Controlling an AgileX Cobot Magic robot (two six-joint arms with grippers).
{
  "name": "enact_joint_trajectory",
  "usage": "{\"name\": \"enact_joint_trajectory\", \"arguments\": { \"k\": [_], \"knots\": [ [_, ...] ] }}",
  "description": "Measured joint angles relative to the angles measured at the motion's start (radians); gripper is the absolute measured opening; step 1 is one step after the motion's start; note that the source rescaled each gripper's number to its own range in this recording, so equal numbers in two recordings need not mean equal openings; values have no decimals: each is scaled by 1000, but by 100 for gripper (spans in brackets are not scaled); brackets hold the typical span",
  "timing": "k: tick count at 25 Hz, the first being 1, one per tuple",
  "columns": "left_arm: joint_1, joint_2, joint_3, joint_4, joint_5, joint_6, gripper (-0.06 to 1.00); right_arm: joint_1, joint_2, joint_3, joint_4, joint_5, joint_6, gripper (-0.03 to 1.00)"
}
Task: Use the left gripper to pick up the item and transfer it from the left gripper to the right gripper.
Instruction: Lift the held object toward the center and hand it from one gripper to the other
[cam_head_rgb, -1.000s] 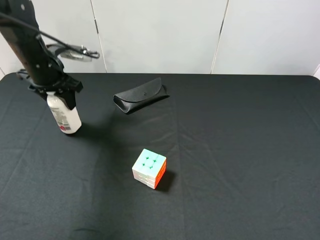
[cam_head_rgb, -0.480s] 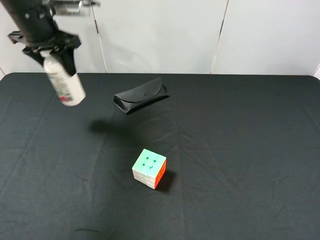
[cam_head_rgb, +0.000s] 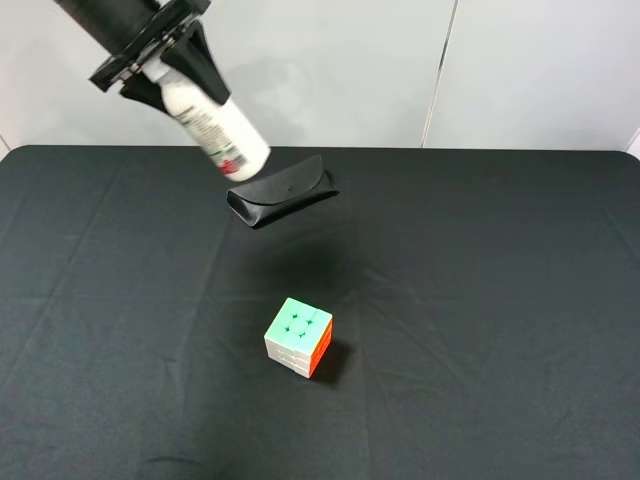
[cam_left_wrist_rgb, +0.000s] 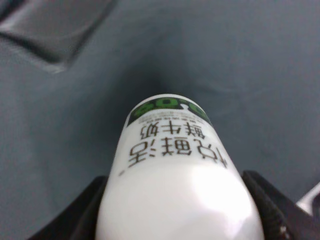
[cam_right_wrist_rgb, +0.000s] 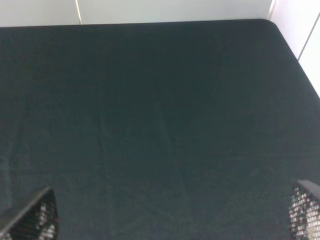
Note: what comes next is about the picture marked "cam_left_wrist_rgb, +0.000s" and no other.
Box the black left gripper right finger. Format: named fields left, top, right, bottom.
left=242, top=170, right=320, bottom=240

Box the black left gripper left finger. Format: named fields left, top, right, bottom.
left=29, top=176, right=107, bottom=240

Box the white milk bottle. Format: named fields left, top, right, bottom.
left=95, top=94, right=265, bottom=240

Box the black table cloth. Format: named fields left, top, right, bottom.
left=0, top=0, right=320, bottom=240

